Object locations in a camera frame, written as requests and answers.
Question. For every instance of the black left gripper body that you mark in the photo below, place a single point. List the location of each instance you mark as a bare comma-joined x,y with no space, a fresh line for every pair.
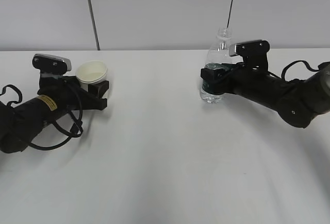
68,95

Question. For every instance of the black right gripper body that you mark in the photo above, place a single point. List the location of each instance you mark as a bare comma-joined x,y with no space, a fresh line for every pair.
246,82

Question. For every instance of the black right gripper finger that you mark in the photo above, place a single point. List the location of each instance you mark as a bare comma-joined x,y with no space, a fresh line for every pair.
211,78
228,66

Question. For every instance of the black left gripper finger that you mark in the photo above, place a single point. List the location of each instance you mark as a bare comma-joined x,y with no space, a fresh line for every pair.
99,90
72,80

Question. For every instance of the clear water bottle green label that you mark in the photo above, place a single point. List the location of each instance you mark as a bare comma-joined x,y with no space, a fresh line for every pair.
217,62

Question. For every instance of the white paper cup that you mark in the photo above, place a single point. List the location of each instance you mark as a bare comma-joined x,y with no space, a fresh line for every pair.
91,73

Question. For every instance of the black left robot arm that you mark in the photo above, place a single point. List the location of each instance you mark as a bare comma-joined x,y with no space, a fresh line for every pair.
22,121

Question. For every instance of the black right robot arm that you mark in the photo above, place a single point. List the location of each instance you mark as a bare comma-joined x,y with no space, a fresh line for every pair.
296,101

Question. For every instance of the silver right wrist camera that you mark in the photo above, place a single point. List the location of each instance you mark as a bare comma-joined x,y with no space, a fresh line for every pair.
253,53

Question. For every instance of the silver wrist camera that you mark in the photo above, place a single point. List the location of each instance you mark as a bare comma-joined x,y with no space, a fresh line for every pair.
51,64
253,53

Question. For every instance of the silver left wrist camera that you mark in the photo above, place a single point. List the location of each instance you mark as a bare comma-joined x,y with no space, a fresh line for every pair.
51,64

